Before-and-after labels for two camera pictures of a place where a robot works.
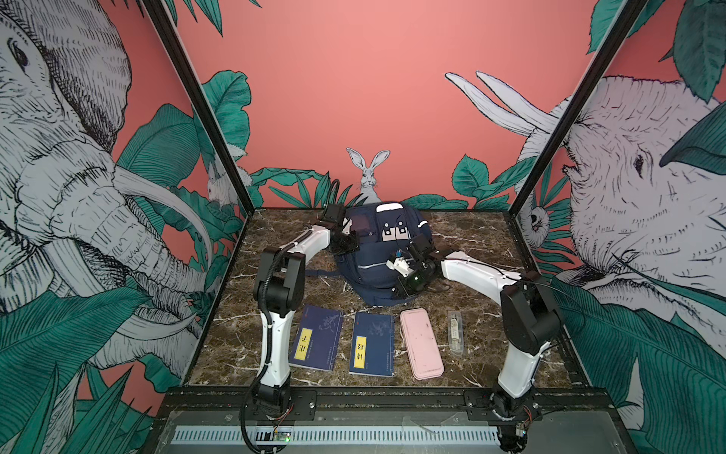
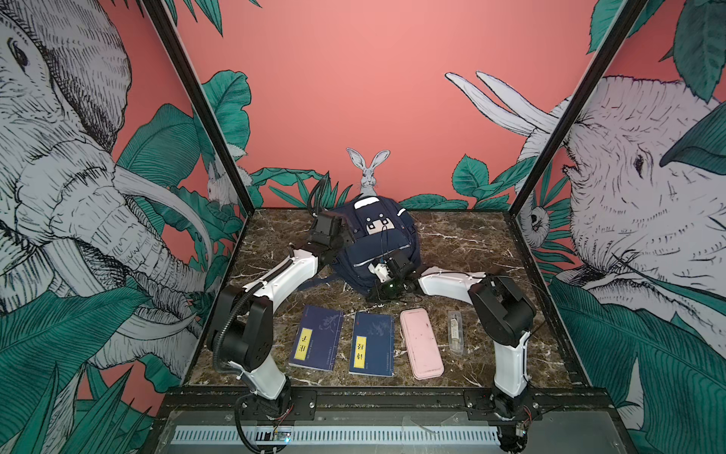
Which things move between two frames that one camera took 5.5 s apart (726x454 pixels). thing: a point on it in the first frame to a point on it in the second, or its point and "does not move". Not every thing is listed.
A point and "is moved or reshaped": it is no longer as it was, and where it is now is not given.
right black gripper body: (416, 283) to (393, 287)
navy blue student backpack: (383, 230) is moved or reshaped
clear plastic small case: (455, 332) does not move
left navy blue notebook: (317, 339) does not move
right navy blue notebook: (372, 344) does not move
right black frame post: (631, 12) does not move
